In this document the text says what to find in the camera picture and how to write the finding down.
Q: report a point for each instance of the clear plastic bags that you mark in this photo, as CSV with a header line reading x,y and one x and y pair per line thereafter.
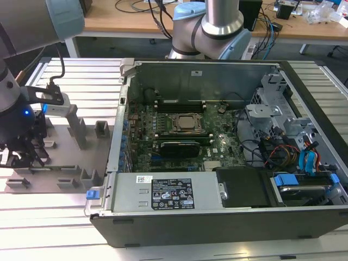
x,y
322,11

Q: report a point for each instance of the silver CPU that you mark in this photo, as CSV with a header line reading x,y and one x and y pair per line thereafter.
x,y
187,121

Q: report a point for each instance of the round coin battery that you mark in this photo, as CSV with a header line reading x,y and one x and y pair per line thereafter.
x,y
221,109

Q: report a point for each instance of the black open PC case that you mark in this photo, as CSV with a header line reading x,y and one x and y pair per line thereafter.
x,y
217,228

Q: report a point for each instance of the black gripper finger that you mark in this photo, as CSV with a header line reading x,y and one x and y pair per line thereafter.
x,y
39,127
9,157

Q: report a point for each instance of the black chair base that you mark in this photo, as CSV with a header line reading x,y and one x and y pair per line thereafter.
x,y
335,50

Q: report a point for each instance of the grey power supply unit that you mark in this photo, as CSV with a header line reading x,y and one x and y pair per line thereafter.
x,y
127,193

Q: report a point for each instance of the silver metal drive cage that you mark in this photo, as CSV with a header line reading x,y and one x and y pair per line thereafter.
x,y
261,111

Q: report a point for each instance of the wooden desk white frame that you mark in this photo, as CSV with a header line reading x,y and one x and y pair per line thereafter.
x,y
312,30
122,24

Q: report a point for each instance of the green motherboard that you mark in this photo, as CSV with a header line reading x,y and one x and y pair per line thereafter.
x,y
217,127

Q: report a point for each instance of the white power strip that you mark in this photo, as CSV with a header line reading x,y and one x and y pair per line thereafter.
x,y
250,51

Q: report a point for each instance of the small black device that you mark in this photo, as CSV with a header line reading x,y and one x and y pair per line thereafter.
x,y
277,27

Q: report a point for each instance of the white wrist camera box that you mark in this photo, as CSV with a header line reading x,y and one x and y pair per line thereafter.
x,y
58,107

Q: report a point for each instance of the black graphics card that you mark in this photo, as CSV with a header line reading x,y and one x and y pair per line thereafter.
x,y
179,149

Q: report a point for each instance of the grey parts rack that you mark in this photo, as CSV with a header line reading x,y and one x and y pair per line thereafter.
x,y
70,155

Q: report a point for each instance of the silver chipset heatsink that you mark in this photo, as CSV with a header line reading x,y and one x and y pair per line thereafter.
x,y
212,165

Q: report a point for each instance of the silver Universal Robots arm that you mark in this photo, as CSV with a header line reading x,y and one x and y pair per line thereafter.
x,y
27,21

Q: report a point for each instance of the hard disk in blue carrier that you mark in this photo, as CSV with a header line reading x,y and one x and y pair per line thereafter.
x,y
286,180

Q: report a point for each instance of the black tower box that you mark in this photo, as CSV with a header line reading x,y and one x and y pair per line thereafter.
x,y
253,13

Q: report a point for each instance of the blue case latch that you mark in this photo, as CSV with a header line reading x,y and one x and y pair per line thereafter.
x,y
92,194

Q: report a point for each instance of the black plastic shroud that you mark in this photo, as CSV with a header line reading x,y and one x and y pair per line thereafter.
x,y
244,187

